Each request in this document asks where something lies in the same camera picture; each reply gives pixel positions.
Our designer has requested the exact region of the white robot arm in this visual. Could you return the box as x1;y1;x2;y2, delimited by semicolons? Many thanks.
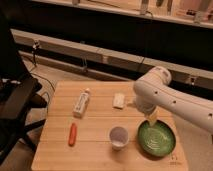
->
133;66;213;134

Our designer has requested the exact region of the green bowl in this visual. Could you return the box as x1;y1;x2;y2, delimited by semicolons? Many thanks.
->
137;120;176;157

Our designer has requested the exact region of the white rectangular block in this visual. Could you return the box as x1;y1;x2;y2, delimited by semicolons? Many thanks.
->
113;93;125;109

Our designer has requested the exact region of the white tube bottle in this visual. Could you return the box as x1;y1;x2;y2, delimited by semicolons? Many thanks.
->
73;88;90;118

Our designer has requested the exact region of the orange carrot toy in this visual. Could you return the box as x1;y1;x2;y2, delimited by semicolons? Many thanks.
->
68;123;77;146

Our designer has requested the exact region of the black chair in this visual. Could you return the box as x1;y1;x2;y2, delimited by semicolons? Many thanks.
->
0;15;47;165

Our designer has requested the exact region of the black floor cable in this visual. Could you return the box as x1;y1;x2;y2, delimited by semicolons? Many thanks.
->
20;54;56;111

